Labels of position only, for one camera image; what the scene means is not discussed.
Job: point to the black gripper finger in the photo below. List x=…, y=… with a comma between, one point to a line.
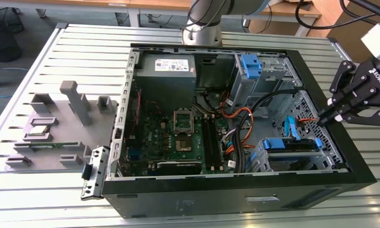
x=343, y=78
x=360, y=116

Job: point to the hard disk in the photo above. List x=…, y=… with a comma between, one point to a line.
x=272, y=145

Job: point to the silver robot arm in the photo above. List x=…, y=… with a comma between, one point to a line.
x=205, y=31

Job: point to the metal disk bay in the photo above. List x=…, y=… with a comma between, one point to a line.
x=291, y=154

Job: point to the wooden cabinet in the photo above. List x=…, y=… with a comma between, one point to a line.
x=346, y=33

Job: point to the blue plastic bay latch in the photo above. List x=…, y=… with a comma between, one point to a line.
x=251, y=69

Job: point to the metal optical drive bay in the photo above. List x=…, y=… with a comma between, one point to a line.
x=244, y=90

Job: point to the wooden desk with white legs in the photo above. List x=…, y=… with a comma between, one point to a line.
x=284, y=13

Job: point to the black RAM slot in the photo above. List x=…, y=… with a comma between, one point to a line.
x=207, y=142
x=216, y=142

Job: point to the grey power supply unit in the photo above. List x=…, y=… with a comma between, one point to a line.
x=171, y=65

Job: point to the CPU socket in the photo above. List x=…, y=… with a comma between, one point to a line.
x=183, y=145

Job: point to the black open PC case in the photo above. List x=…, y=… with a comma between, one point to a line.
x=208, y=197

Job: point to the black graphics card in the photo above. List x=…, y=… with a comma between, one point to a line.
x=177, y=167

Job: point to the green motherboard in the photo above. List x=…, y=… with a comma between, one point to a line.
x=157, y=133

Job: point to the grey expansion slot latch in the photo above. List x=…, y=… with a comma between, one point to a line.
x=97, y=166

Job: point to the grey parts rack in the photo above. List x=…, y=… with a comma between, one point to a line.
x=69, y=140

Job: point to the green RAM stick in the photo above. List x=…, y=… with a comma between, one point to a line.
x=45, y=146

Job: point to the silver CPU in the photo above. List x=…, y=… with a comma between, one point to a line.
x=39, y=131

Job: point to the black mesh wastebasket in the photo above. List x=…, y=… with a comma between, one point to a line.
x=5, y=47

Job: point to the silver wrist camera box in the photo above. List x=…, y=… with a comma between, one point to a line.
x=378, y=38

